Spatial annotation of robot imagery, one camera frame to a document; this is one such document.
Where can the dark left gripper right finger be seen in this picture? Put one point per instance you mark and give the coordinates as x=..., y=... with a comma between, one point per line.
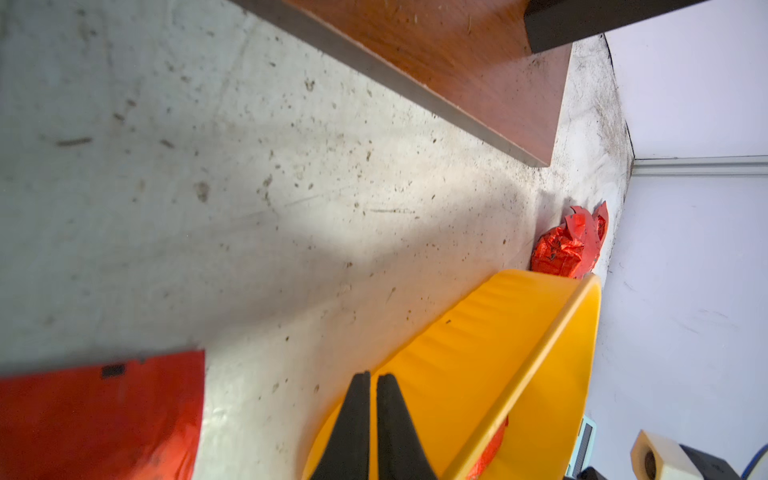
x=400, y=453

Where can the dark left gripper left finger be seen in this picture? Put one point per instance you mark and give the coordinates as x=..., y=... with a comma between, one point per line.
x=347, y=452

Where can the yellow plastic storage box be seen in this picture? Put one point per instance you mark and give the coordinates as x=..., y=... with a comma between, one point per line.
x=519, y=346

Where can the small red tea bag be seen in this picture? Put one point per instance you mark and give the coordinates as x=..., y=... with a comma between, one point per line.
x=571, y=249

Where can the red tea bags pile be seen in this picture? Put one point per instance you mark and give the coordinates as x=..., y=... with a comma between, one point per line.
x=489, y=453

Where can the light blue calculator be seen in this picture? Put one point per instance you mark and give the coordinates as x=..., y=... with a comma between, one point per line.
x=582, y=452

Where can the brown wooden tiered stand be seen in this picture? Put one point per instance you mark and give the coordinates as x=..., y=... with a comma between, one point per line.
x=495, y=69

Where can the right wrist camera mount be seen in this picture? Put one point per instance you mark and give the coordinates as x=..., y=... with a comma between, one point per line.
x=654, y=457

